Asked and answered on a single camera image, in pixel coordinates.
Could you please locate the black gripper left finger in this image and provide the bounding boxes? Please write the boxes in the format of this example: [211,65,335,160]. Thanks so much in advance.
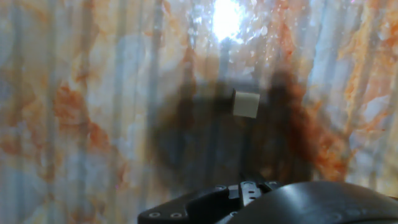
[137,180,254,224]

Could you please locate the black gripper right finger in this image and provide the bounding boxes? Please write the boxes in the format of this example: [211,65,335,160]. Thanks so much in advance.
[251,180,282,200]

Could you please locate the small light wooden cube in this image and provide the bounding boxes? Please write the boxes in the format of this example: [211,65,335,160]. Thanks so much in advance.
[232,90,261,119]

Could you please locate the orange marble pattern mat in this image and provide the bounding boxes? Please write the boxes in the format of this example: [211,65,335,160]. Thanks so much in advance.
[0,0,398,224]

